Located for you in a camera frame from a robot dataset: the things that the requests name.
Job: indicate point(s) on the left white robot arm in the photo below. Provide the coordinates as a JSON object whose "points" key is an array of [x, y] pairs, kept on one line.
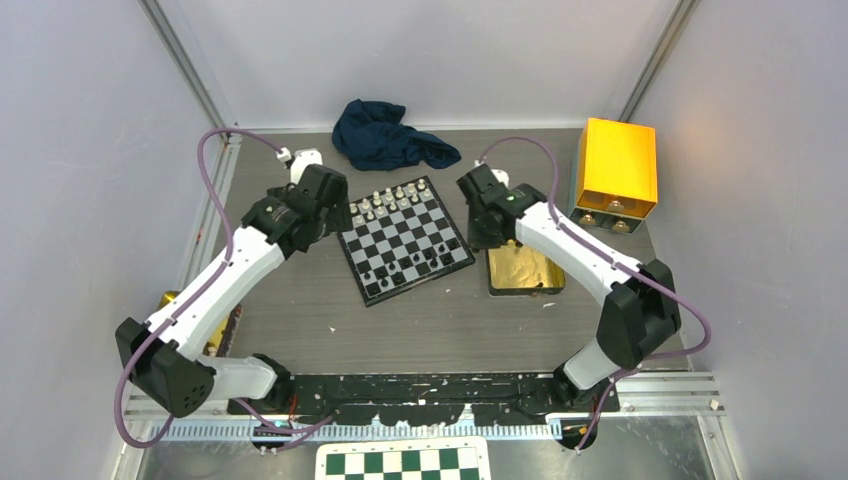
{"points": [[164, 354]]}

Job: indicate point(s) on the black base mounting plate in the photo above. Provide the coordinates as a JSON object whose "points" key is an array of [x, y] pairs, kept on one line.
{"points": [[493, 399]]}

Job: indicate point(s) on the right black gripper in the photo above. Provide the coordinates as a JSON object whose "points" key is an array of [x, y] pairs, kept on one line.
{"points": [[480, 241]]}

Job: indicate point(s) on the gold tin with black pieces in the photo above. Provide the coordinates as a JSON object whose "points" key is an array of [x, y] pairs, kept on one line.
{"points": [[514, 270]]}

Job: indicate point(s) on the dark blue cloth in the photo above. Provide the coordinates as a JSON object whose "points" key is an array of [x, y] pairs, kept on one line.
{"points": [[373, 138]]}

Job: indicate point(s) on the orange drawer box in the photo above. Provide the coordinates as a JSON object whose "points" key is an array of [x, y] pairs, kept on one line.
{"points": [[614, 179]]}

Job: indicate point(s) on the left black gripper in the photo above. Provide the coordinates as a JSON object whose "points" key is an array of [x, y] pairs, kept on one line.
{"points": [[339, 219]]}

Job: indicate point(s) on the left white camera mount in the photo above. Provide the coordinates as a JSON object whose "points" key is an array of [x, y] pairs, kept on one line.
{"points": [[297, 162]]}

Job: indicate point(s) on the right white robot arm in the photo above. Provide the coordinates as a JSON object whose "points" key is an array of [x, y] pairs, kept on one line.
{"points": [[637, 315]]}

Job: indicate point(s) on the gold tin with white pieces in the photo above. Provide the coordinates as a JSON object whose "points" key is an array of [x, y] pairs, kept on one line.
{"points": [[220, 342]]}

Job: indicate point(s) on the green white checker board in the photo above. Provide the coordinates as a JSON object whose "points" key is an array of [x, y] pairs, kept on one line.
{"points": [[435, 458]]}

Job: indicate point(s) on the black white chess board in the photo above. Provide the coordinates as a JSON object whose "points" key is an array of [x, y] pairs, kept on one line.
{"points": [[402, 236]]}

